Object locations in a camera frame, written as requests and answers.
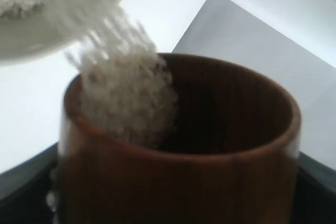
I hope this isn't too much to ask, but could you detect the cream ceramic bowl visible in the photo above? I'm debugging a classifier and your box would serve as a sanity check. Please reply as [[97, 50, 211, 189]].
[[1, 0, 121, 63]]

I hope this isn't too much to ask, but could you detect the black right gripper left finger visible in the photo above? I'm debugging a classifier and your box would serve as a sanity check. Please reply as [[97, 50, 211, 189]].
[[1, 144, 57, 223]]

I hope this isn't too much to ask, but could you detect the rice in wooden cup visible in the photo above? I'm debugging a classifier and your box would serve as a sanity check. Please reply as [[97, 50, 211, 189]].
[[67, 6, 178, 148]]

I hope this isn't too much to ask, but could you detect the brown wooden cup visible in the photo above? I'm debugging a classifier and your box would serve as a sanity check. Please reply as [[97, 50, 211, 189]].
[[56, 53, 301, 223]]

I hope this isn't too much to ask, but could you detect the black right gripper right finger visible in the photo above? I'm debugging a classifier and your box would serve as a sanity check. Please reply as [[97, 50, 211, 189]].
[[293, 153, 335, 224]]

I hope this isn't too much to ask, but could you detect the white backdrop cloth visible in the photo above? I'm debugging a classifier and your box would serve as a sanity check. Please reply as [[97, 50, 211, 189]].
[[172, 0, 336, 162]]

